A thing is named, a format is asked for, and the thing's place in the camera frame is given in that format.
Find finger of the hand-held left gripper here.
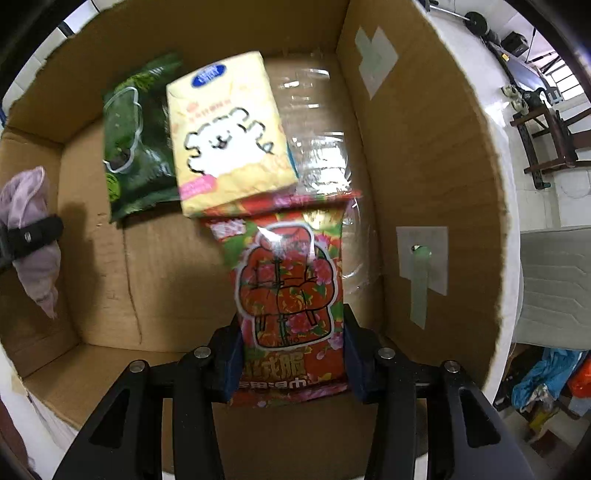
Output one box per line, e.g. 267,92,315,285
0,214,64,274

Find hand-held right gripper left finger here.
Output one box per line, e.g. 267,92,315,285
52,315,244,480

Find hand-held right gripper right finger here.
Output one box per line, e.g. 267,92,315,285
342,303,542,480

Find red floral tissue pack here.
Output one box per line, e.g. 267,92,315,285
199,190,363,409

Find green tissue pack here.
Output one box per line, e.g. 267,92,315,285
102,52,184,224

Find cardboard box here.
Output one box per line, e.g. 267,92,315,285
0,0,522,480

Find yellow tissue pack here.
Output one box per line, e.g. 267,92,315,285
165,50,300,219

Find blue plastic bag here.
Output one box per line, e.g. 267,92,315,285
510,347,583,412

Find grey mattress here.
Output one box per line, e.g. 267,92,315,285
512,225,591,346

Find dark wooden chair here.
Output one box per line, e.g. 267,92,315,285
510,88,591,189

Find black box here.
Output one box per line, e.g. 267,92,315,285
501,33,530,57

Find barbell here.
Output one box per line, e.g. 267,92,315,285
421,0,499,38

